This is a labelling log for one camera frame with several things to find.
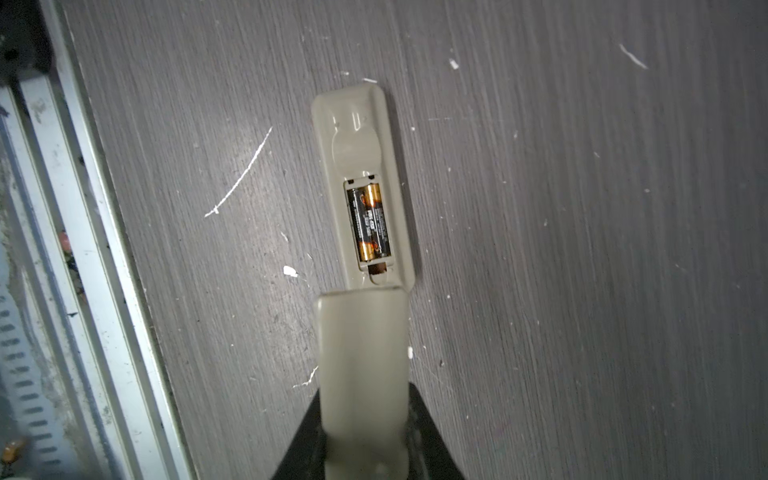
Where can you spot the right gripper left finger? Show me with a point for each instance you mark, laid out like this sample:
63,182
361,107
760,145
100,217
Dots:
304,458

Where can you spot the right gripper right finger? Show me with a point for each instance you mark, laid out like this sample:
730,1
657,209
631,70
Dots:
429,456

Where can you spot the remote battery cover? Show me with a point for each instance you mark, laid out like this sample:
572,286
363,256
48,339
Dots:
363,337

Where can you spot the black gold battery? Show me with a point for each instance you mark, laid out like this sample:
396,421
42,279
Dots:
376,228
362,227

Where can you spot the white remote control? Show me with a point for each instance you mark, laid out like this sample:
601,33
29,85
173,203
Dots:
355,144

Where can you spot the white slotted cable duct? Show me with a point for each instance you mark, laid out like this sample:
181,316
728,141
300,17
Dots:
45,452

